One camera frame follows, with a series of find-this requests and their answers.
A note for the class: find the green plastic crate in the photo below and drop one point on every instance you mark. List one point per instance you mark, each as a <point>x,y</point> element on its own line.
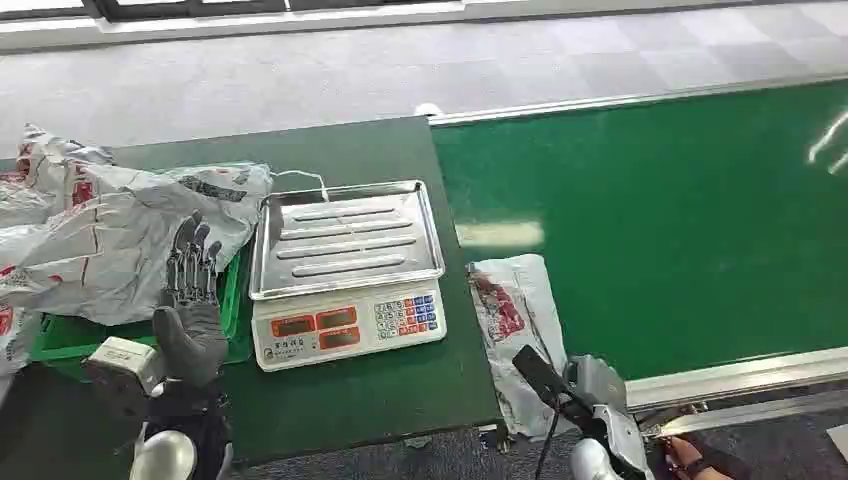
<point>69,338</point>

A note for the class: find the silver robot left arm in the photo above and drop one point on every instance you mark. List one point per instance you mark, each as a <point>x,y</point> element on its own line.
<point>173,434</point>

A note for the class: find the black barcode scanner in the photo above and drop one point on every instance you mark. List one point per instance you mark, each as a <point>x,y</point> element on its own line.
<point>546,384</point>

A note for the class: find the small white round object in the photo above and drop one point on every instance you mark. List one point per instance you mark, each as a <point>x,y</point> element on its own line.
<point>428,110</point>

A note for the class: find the white electronic scale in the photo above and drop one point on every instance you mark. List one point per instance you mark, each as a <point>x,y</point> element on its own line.
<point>344,328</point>

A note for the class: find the large white plastic parcel bag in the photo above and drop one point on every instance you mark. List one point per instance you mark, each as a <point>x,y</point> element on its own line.
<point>119,232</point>

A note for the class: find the steel weighing tray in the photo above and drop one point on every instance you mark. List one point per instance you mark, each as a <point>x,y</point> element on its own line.
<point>348,235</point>

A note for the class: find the green conveyor belt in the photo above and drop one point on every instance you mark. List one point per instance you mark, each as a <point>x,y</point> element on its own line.
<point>662,225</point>

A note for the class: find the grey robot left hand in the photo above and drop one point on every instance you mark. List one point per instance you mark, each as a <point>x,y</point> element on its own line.
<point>192,334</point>

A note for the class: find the person's hand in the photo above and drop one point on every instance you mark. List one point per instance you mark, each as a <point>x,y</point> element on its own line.
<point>692,457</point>

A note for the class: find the white parcel bag red print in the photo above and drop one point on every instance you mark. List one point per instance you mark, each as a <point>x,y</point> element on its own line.
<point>12,338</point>

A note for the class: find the pale flat sheet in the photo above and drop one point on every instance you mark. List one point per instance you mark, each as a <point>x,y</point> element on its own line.
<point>839,440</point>

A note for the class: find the steel conveyor side rail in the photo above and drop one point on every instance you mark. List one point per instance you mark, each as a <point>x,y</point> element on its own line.
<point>629,99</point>
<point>735,381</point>

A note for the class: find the crumpled white red parcel bag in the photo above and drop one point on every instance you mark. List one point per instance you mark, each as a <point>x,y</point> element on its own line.
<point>46,172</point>

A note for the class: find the small white red-print parcel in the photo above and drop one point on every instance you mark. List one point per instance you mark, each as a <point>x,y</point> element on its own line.
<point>513,311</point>

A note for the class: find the black wristband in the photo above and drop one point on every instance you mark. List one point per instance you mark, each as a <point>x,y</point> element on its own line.
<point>699,467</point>

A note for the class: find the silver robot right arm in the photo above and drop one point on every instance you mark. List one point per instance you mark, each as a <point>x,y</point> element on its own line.
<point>591,462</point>

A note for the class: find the dark window frame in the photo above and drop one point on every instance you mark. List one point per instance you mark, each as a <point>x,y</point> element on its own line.
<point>199,8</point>

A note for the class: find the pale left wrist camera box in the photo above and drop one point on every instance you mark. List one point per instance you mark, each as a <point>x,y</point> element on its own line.
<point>122,361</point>

